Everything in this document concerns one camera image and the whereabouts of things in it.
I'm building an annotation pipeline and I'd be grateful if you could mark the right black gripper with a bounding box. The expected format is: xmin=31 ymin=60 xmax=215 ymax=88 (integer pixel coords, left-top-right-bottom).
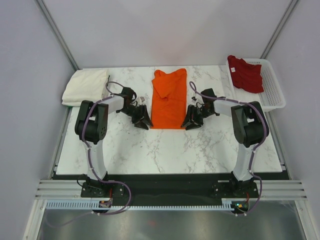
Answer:
xmin=180 ymin=104 xmax=213 ymax=131

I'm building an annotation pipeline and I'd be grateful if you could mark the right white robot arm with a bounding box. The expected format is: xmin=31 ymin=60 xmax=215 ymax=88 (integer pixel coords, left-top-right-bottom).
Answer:
xmin=181 ymin=88 xmax=270 ymax=197

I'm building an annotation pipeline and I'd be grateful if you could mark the white slotted cable duct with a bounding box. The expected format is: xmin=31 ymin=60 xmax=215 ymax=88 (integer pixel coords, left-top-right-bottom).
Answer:
xmin=46 ymin=199 xmax=248 ymax=211

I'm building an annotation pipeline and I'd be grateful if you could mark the folded white t shirt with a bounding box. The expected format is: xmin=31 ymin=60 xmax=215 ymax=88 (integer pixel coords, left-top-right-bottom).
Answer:
xmin=62 ymin=68 xmax=110 ymax=107

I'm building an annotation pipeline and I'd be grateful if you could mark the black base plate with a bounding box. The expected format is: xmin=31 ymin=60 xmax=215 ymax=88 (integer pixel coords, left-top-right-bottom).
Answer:
xmin=81 ymin=173 xmax=259 ymax=207

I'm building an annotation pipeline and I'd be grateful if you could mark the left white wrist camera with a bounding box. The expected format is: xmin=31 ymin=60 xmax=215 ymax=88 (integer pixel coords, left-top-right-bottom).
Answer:
xmin=136 ymin=96 xmax=147 ymax=106

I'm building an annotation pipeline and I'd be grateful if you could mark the aluminium rail frame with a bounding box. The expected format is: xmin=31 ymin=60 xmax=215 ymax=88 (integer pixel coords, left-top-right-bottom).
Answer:
xmin=35 ymin=180 xmax=307 ymax=201

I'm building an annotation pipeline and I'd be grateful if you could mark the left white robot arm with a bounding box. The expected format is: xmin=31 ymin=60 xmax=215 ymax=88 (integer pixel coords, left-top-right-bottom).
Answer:
xmin=74 ymin=87 xmax=153 ymax=197

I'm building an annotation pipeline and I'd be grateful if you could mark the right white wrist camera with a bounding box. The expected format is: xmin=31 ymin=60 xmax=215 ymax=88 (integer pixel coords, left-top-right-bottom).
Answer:
xmin=191 ymin=96 xmax=201 ymax=104

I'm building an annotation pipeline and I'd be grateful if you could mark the white plastic basket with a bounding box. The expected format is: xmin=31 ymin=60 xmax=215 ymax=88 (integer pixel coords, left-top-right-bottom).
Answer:
xmin=226 ymin=58 xmax=286 ymax=113

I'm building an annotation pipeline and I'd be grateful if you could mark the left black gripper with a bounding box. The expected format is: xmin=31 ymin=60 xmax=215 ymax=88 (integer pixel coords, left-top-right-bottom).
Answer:
xmin=119 ymin=105 xmax=153 ymax=131

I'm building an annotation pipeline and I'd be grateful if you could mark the red t shirt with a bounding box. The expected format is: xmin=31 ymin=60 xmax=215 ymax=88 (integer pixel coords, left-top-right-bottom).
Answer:
xmin=227 ymin=55 xmax=264 ymax=94

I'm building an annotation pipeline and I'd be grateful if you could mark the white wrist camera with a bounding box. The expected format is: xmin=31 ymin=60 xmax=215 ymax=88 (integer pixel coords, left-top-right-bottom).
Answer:
xmin=191 ymin=96 xmax=201 ymax=104
xmin=136 ymin=96 xmax=147 ymax=106

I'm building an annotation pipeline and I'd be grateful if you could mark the orange t shirt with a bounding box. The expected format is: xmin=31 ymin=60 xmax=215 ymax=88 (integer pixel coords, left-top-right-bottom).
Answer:
xmin=151 ymin=68 xmax=187 ymax=130

